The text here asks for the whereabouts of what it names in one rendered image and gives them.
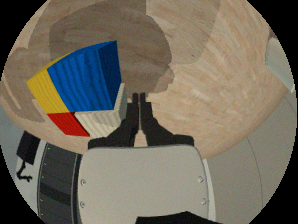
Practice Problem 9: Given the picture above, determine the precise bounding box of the red cube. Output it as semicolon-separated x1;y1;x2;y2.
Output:
47;112;90;137

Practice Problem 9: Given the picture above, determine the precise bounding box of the beige mug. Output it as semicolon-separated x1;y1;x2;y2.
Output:
265;37;295;93

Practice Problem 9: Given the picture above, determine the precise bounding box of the yellow cube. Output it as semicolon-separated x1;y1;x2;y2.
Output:
26;53;70;114

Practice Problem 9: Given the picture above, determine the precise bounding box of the blue cube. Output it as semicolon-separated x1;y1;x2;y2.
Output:
47;40;122;112

